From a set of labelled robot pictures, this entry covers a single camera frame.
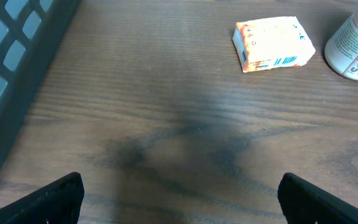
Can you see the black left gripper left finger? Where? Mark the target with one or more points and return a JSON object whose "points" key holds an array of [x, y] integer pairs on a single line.
{"points": [[57, 202]]}

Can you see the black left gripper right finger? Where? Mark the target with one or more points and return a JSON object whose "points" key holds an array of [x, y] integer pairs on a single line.
{"points": [[303, 202]]}

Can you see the green lid jar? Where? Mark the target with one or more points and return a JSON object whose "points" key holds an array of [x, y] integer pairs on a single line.
{"points": [[341, 50]]}

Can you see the orange snack packet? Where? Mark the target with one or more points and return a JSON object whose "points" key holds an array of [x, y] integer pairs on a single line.
{"points": [[273, 42]]}

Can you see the grey plastic basket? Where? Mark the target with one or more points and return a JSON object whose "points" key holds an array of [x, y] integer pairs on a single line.
{"points": [[30, 34]]}

